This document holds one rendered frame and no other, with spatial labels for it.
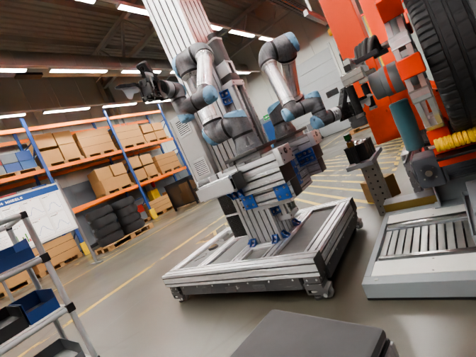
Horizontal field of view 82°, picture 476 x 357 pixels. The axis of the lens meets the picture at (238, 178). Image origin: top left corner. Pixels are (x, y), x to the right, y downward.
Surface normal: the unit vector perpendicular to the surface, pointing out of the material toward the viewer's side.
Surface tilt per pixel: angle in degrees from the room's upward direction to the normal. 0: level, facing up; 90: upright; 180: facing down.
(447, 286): 90
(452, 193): 90
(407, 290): 90
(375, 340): 22
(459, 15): 76
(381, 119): 90
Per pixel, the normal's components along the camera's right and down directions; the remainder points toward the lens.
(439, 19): -0.65, 0.01
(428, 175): -0.55, 0.30
